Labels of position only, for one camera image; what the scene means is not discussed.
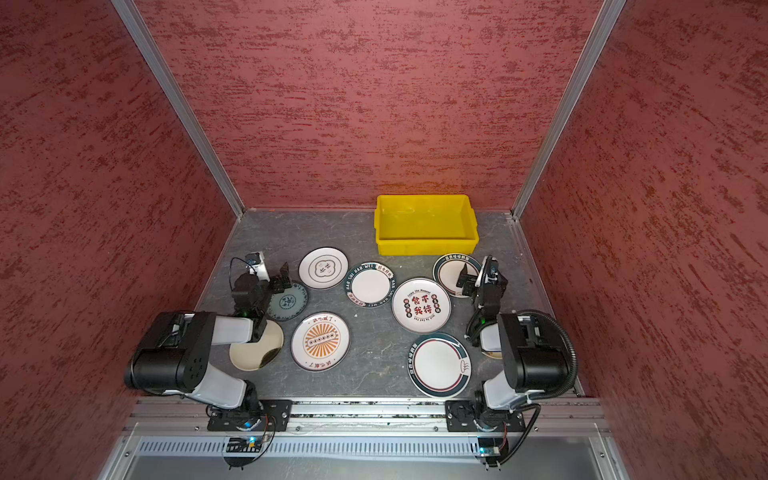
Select blue floral teal plate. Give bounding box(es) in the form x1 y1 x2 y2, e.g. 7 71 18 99
267 283 308 322

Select white plate black cloud emblem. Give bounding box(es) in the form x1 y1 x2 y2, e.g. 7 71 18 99
298 247 349 290

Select cream plate black floral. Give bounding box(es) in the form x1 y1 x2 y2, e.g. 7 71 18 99
229 320 284 371

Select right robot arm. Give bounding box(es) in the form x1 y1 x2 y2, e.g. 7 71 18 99
456 256 578 417

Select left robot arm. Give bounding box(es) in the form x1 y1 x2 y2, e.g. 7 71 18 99
124 252 292 415

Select yellow plastic bin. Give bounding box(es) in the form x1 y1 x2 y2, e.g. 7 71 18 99
374 195 479 256

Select green red rim plate right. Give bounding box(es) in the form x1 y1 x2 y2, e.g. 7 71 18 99
432 253 482 298

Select green red rim plate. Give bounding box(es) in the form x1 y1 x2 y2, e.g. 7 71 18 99
432 253 482 298
407 332 472 399

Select white plate red Chinese characters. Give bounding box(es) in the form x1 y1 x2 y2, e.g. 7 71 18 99
391 277 452 334

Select cream plate floral right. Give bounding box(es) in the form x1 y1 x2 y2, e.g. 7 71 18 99
480 345 502 360

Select orange sunburst plate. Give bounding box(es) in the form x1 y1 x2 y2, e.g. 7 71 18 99
290 312 351 372

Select green red rim plate front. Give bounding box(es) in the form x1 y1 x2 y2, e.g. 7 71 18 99
407 332 472 399

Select green rim Hao Wei plate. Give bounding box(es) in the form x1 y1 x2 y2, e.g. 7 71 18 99
344 262 396 308

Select left circuit board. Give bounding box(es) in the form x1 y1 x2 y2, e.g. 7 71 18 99
224 437 263 456

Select circuit board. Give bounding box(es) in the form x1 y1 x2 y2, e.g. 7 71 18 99
224 437 263 456
476 437 507 458

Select right circuit board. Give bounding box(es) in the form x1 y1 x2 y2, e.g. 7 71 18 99
476 437 507 458

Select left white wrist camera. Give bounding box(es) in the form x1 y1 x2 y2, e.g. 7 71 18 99
244 251 270 281

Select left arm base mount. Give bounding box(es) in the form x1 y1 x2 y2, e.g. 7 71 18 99
206 399 294 433

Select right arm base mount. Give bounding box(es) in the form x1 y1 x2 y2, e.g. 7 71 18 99
444 400 526 433

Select aluminium mounting rail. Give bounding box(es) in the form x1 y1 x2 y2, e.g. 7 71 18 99
122 396 613 437

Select left aluminium corner post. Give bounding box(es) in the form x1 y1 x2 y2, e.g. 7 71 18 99
111 0 246 219

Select aluminium corner post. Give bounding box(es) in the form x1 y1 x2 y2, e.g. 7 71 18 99
111 0 246 219
511 0 626 222

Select right aluminium corner post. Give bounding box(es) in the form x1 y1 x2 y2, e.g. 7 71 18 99
511 0 626 222

